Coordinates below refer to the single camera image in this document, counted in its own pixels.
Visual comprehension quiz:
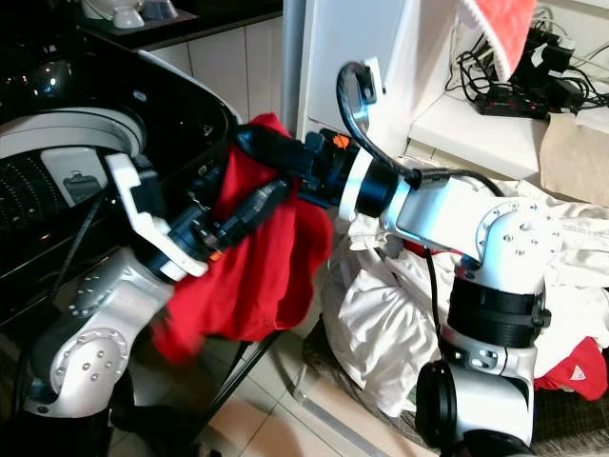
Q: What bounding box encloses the silver washer drum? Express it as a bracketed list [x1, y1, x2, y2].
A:
[0, 108, 146, 234]

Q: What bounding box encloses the black top-load washing machine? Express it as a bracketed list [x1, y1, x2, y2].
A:
[0, 0, 246, 457]

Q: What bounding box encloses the black power strip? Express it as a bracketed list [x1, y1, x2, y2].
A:
[476, 84, 551, 119]

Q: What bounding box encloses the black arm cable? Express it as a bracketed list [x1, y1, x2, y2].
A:
[48, 186, 110, 325]
[336, 60, 505, 189]

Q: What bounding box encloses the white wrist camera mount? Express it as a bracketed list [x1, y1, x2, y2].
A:
[335, 57, 393, 228]
[105, 152, 208, 283]

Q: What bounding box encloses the white cabinet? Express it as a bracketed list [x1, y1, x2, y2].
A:
[295, 0, 460, 146]

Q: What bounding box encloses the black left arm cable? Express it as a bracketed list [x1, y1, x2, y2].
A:
[48, 186, 110, 325]

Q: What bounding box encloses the white cup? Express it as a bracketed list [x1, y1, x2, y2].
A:
[81, 0, 180, 30]

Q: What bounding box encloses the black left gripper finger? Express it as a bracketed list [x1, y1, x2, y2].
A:
[219, 178, 293, 250]
[193, 162, 231, 207]

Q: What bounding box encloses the red and white towel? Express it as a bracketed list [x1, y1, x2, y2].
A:
[457, 0, 540, 83]

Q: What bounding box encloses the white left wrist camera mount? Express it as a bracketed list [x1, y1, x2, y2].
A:
[105, 152, 208, 283]

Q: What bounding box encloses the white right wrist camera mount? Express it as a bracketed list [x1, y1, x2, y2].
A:
[335, 57, 393, 228]

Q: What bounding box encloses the red garment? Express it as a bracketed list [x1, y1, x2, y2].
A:
[150, 112, 335, 365]

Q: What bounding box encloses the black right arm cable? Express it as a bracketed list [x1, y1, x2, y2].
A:
[336, 60, 505, 189]

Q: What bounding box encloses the brown paper bag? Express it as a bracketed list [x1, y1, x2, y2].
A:
[538, 111, 609, 208]

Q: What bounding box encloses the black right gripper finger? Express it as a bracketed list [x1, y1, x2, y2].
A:
[232, 124, 307, 163]
[262, 156, 320, 188]

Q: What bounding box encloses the white cloth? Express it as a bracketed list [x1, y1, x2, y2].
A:
[322, 176, 609, 420]

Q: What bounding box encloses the red cap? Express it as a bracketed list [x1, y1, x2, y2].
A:
[533, 335, 609, 402]

